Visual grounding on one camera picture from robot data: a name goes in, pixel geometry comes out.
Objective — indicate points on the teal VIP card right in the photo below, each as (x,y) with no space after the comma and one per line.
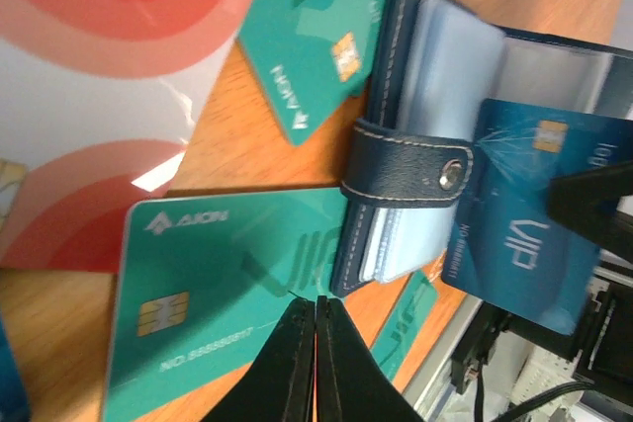
(202,283)

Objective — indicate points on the teal Aion card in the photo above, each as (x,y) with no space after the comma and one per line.
(310,56)

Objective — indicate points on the blue card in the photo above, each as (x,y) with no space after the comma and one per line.
(504,248)

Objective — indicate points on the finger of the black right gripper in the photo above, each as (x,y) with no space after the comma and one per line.
(586,203)

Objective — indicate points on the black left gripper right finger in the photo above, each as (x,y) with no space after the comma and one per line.
(350,386)

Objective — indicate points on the white red circle card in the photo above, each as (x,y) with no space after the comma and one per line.
(99,100)

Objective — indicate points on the dark blue card holder wallet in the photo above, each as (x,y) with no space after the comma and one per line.
(411,153)

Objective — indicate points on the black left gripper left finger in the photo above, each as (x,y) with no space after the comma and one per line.
(279,385)

